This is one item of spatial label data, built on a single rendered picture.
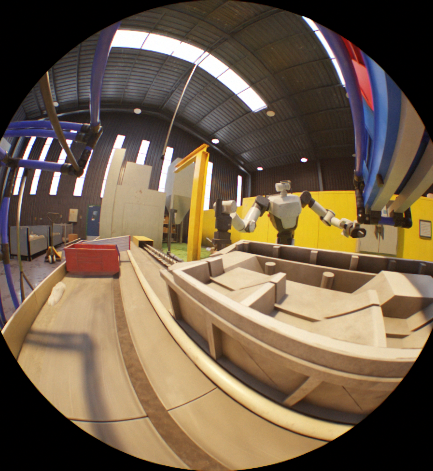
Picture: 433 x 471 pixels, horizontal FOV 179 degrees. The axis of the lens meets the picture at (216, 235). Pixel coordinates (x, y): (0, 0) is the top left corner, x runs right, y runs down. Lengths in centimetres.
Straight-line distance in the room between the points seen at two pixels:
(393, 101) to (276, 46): 880
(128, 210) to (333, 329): 593
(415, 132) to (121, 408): 56
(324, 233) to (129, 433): 258
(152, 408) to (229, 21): 912
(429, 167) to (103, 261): 114
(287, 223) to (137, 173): 716
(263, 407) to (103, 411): 25
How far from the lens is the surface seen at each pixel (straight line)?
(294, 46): 912
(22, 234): 490
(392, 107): 24
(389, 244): 243
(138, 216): 593
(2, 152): 64
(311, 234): 251
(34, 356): 46
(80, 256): 86
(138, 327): 44
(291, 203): 114
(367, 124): 41
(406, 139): 27
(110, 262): 84
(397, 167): 33
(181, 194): 808
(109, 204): 589
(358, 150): 42
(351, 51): 32
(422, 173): 39
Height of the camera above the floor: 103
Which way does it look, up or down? 2 degrees down
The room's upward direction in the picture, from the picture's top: 4 degrees clockwise
